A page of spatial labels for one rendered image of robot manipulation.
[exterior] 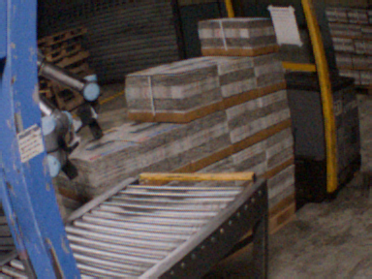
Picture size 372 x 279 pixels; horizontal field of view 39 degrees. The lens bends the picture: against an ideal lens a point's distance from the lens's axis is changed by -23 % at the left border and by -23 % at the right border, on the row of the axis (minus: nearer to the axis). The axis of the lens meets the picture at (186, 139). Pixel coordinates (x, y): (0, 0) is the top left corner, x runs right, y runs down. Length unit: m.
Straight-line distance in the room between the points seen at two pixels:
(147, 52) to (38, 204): 9.76
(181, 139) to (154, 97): 0.25
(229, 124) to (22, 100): 2.53
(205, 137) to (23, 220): 2.38
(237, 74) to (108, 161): 0.92
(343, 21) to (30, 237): 6.99
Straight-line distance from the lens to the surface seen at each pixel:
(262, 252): 2.26
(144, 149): 2.85
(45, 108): 2.04
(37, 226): 0.80
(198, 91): 3.08
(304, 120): 4.14
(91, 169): 2.66
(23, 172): 0.78
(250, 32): 3.43
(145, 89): 3.14
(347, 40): 7.66
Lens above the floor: 1.47
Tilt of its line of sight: 14 degrees down
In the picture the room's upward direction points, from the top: 8 degrees counter-clockwise
